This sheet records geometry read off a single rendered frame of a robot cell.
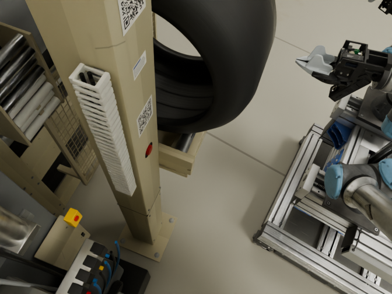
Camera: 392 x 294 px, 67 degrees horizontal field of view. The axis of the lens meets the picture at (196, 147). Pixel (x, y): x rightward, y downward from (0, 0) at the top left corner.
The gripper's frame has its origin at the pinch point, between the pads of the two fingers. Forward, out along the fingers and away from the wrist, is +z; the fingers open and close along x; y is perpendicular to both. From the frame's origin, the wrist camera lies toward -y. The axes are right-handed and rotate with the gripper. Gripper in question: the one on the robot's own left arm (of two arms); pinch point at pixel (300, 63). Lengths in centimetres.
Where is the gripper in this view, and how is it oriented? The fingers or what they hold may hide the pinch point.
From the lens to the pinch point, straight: 86.4
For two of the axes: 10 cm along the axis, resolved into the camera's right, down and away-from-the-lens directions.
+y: -0.3, -5.1, -8.6
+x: -3.5, 8.1, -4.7
